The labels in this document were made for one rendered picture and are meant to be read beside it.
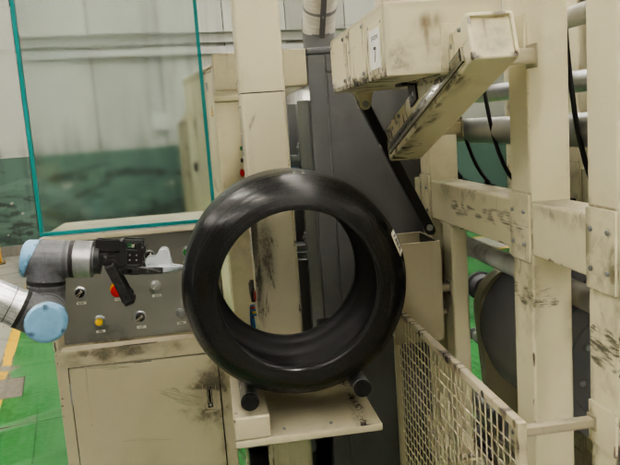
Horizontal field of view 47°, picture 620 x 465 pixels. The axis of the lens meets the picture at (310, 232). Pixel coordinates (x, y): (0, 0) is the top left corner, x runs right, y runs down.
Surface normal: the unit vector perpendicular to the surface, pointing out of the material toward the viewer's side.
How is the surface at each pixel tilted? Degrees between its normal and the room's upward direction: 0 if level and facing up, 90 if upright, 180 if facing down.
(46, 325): 92
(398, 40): 90
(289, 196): 79
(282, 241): 90
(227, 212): 54
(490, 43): 72
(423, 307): 90
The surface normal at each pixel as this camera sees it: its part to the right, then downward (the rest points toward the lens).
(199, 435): 0.14, 0.14
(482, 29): 0.11, -0.18
